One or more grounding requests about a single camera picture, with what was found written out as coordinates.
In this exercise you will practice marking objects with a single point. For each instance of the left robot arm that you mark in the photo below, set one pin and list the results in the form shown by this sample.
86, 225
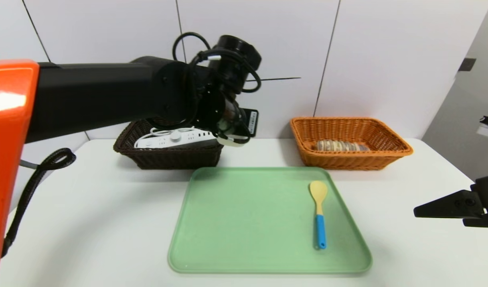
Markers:
88, 95

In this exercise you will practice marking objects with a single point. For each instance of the dark brown wicker basket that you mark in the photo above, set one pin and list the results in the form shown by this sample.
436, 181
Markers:
168, 157

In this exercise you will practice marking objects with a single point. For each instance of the brown striped bread loaf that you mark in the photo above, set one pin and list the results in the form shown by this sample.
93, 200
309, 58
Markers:
339, 146

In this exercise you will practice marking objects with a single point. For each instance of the orange wicker basket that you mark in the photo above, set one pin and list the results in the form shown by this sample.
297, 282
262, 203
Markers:
387, 135

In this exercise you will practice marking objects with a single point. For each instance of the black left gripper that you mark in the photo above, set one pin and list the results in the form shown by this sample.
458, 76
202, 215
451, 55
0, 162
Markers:
250, 122

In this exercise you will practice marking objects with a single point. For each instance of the light green plastic tray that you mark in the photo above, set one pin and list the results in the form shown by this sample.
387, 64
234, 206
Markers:
247, 231

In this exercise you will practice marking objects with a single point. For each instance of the black wall mounted fixture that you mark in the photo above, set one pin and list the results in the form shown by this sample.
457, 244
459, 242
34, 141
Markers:
467, 65

